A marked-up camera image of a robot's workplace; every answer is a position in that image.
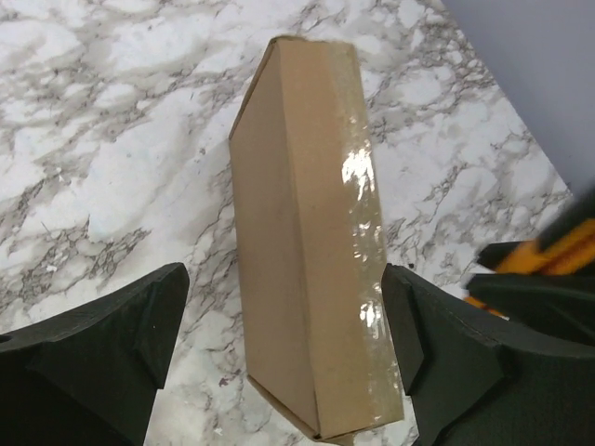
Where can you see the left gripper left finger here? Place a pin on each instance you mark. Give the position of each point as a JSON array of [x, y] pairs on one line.
[[89, 376]]

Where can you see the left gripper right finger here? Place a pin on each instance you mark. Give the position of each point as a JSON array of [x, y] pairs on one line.
[[476, 378]]

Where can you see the orange utility knife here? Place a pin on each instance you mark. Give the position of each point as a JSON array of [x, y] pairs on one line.
[[546, 280]]

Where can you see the brown cardboard express box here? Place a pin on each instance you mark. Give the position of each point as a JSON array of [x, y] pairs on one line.
[[310, 243]]

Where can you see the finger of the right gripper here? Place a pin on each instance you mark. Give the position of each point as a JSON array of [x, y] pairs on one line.
[[566, 244], [559, 306]]

